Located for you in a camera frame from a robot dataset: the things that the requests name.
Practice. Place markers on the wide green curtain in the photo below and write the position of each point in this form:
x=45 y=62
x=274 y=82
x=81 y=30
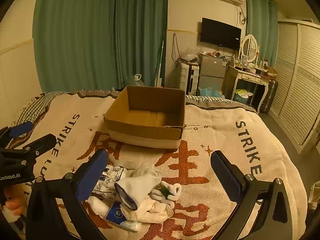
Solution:
x=75 y=35

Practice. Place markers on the narrow light green curtain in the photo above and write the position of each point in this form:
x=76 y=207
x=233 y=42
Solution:
x=261 y=25

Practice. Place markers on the dark suitcase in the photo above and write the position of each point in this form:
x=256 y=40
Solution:
x=268 y=96

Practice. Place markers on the white oval mirror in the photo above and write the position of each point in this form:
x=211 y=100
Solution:
x=249 y=47

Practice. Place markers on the brown cardboard box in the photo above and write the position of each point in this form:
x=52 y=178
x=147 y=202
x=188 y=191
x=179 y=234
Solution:
x=140 y=132

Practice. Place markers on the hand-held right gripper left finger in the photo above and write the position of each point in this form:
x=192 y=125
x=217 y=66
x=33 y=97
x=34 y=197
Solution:
x=91 y=175

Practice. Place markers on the basket under dressing table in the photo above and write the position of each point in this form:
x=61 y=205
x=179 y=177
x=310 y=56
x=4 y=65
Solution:
x=241 y=96

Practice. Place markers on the white knit glove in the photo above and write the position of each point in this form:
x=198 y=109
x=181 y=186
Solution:
x=146 y=168

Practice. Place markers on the small grey fridge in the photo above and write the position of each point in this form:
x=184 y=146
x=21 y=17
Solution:
x=211 y=72

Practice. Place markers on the cream printed blanket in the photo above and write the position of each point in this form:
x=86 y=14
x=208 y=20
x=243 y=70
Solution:
x=225 y=130

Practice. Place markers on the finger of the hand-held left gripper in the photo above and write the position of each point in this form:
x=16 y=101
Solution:
x=21 y=128
x=42 y=142

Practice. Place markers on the white louvered wardrobe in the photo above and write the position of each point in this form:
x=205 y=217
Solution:
x=297 y=80

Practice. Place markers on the white floral packet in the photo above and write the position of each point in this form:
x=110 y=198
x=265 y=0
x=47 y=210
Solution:
x=112 y=177

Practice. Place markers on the white sock with dark cuff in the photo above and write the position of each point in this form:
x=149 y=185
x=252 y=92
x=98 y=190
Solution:
x=140 y=182

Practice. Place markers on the white suitcase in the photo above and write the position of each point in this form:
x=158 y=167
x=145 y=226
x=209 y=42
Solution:
x=187 y=80

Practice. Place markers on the clear water jug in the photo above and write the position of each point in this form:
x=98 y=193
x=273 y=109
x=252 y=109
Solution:
x=136 y=81

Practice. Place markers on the clear plastic bag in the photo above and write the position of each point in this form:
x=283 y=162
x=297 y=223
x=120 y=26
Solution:
x=190 y=55

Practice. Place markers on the small white sock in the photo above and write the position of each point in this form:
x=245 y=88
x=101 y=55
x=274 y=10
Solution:
x=98 y=206

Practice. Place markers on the white stick vacuum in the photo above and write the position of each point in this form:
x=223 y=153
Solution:
x=160 y=67

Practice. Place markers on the blue and white tissue packet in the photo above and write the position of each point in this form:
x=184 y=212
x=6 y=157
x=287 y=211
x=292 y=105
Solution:
x=116 y=215

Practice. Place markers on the person's left hand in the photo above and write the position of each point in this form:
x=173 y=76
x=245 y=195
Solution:
x=13 y=203

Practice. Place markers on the black wall television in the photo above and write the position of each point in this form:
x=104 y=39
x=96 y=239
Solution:
x=220 y=33

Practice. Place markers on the blue plastic bag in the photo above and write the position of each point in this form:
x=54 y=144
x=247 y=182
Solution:
x=210 y=92

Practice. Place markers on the cream cloth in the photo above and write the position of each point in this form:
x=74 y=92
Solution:
x=155 y=211

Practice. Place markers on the white dressing table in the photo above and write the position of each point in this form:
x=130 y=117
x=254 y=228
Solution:
x=246 y=76

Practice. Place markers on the green corner curtain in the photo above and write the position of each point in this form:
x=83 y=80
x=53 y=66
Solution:
x=141 y=30

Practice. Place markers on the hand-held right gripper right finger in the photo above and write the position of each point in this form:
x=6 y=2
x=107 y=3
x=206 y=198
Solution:
x=226 y=175

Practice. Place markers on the white and green sock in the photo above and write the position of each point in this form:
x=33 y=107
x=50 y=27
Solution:
x=167 y=192

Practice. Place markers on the checkered bed sheet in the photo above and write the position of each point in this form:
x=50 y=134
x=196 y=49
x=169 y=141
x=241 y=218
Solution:
x=32 y=107

